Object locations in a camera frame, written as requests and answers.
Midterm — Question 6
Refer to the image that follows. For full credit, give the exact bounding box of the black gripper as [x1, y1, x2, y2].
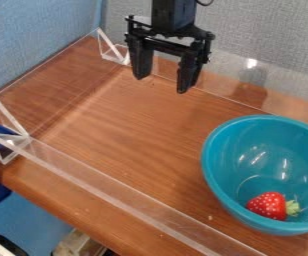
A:
[125, 15, 216, 94]

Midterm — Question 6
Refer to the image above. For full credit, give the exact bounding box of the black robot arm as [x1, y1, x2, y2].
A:
[125, 0, 216, 94]

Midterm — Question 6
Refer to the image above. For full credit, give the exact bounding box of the blue plastic bowl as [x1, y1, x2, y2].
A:
[201, 115, 308, 236]

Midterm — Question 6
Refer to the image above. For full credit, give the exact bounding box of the red strawberry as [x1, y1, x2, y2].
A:
[247, 191, 301, 221]

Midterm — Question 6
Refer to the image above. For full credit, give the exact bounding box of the clear acrylic barrier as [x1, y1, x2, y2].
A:
[0, 35, 308, 256]

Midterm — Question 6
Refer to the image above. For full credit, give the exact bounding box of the beige object under table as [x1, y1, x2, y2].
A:
[53, 229, 108, 256]

